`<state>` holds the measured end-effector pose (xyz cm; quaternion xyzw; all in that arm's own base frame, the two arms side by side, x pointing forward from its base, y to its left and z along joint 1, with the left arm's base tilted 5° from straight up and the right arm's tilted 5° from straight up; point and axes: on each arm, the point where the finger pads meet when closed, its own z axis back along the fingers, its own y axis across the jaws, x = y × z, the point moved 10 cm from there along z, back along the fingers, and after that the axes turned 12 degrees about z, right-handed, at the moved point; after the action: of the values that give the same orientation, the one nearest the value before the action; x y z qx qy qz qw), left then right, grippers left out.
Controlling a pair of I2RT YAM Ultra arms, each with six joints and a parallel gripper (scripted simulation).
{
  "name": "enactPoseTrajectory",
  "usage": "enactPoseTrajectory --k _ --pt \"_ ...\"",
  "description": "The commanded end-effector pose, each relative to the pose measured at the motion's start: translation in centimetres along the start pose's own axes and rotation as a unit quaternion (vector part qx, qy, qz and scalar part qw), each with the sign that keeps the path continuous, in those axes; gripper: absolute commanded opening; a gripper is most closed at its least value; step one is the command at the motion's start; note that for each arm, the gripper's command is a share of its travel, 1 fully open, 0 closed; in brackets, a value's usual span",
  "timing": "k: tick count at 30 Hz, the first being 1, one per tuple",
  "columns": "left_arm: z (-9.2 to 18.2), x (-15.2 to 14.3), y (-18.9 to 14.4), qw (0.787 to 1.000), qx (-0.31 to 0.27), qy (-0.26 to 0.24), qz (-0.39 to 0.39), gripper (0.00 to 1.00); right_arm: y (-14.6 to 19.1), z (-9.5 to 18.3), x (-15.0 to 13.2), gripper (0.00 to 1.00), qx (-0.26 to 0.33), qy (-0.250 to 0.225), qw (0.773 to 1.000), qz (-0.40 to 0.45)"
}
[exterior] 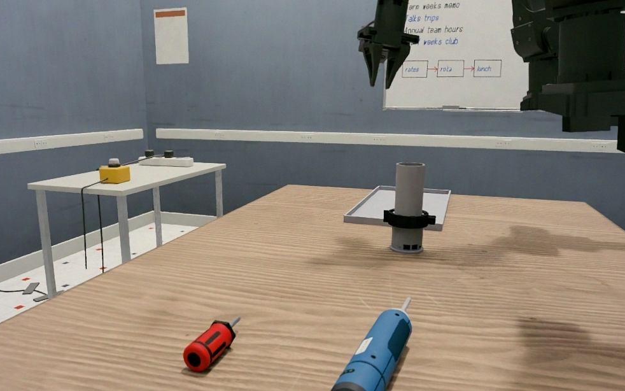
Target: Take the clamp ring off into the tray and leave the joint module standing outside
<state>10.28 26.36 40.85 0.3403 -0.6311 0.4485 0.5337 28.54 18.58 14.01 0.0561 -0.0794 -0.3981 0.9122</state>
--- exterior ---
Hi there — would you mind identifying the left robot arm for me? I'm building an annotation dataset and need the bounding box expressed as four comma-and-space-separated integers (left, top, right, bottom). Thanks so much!
542, 0, 625, 94

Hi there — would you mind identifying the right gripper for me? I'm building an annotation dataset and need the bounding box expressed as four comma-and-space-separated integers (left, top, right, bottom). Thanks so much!
357, 0, 419, 89

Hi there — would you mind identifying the red stubby screwdriver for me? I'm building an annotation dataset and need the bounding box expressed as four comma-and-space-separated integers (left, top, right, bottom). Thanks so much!
183, 316, 241, 372

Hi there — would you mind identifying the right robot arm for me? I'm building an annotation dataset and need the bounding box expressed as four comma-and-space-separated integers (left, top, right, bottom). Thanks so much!
510, 0, 559, 100

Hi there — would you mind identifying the black clamp ring half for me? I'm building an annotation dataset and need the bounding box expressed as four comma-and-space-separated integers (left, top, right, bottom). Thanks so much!
383, 208, 436, 229

